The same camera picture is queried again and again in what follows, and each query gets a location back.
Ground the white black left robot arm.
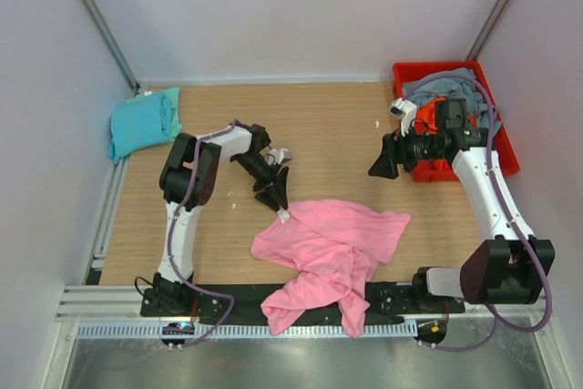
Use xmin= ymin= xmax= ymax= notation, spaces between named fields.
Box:
xmin=140 ymin=120 xmax=292 ymax=316

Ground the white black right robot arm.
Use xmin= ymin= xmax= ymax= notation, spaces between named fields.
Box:
xmin=383 ymin=98 xmax=555 ymax=312

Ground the red plastic bin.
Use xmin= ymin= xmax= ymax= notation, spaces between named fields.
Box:
xmin=393 ymin=61 xmax=519 ymax=182

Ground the orange t shirt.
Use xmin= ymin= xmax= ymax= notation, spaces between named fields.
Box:
xmin=412 ymin=96 xmax=478 ymax=183

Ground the aluminium corner post left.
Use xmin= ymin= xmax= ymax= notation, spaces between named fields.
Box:
xmin=79 ymin=0 xmax=140 ymax=94

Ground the pink t shirt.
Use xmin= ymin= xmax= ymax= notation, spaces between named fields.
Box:
xmin=251 ymin=200 xmax=411 ymax=338

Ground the aluminium rail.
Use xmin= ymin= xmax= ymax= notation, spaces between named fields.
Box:
xmin=56 ymin=285 xmax=546 ymax=319
xmin=82 ymin=158 xmax=128 ymax=285

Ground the grey-teal t shirt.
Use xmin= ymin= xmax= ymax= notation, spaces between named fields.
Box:
xmin=403 ymin=67 xmax=490 ymax=130

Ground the aluminium corner post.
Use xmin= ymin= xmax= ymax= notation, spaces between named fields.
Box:
xmin=465 ymin=0 xmax=513 ymax=61
xmin=79 ymin=0 xmax=140 ymax=94

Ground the slotted cable duct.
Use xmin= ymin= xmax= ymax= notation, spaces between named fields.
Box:
xmin=76 ymin=320 xmax=417 ymax=341

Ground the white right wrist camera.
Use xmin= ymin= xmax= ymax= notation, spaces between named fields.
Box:
xmin=389 ymin=97 xmax=417 ymax=137

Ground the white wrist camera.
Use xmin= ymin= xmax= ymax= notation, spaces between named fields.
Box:
xmin=265 ymin=148 xmax=292 ymax=165
xmin=389 ymin=97 xmax=417 ymax=137

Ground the aluminium left side rail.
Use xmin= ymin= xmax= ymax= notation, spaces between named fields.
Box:
xmin=82 ymin=158 xmax=128 ymax=285

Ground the folded turquoise t shirt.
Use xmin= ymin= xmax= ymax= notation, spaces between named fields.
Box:
xmin=108 ymin=87 xmax=182 ymax=164

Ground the aluminium front rail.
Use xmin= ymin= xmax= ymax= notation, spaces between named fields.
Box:
xmin=56 ymin=285 xmax=546 ymax=319

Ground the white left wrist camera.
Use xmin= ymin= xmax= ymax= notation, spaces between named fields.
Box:
xmin=265 ymin=148 xmax=292 ymax=165

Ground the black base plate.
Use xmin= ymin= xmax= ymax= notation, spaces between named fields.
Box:
xmin=140 ymin=282 xmax=465 ymax=326

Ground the aluminium corner post right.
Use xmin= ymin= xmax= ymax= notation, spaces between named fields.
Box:
xmin=465 ymin=0 xmax=513 ymax=61

